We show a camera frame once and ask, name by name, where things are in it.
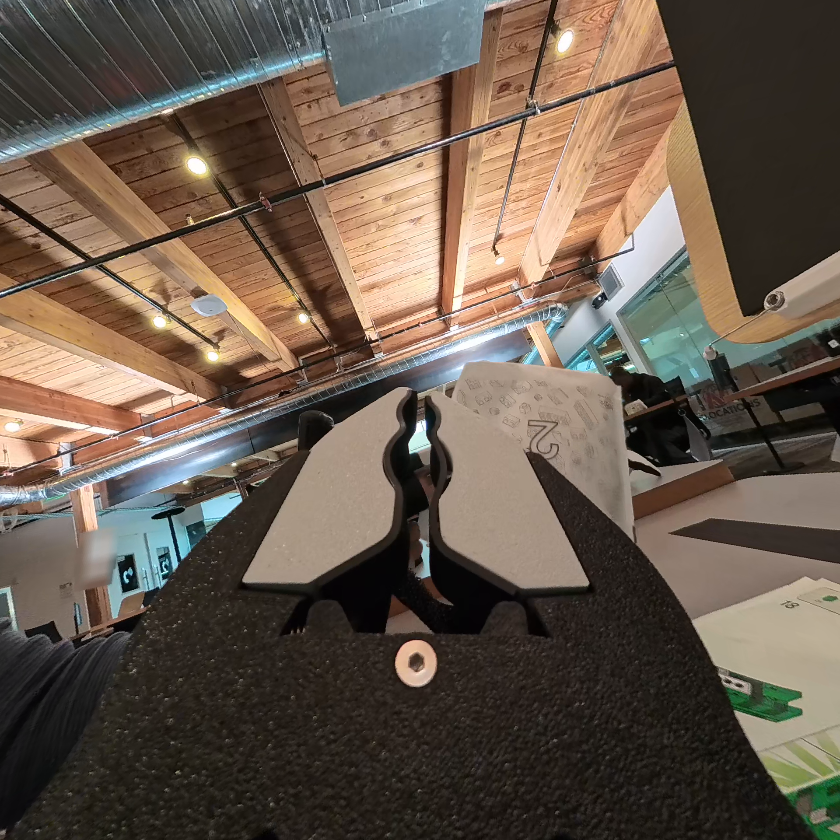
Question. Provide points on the grey wall speaker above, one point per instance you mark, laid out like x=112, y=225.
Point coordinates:
x=610, y=281

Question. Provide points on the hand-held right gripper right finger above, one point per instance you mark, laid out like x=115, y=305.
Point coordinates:
x=505, y=512

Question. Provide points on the long office desk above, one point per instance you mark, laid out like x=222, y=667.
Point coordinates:
x=787, y=380

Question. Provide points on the pale green instruction booklet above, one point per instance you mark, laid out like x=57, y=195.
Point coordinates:
x=761, y=643

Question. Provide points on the black ceiling pipe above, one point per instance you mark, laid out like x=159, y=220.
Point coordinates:
x=394, y=158

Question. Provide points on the black panel on white stand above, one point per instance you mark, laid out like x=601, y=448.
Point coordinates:
x=768, y=131

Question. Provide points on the white paper bag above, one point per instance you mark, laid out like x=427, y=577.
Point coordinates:
x=571, y=407

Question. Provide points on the white smoke detector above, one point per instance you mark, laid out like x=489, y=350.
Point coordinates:
x=208, y=306

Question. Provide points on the wood-edged grey table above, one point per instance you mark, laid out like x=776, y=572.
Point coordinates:
x=682, y=489

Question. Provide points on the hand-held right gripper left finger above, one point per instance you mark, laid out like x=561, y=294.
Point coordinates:
x=328, y=505

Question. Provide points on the large silver duct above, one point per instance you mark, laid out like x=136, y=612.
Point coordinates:
x=131, y=65

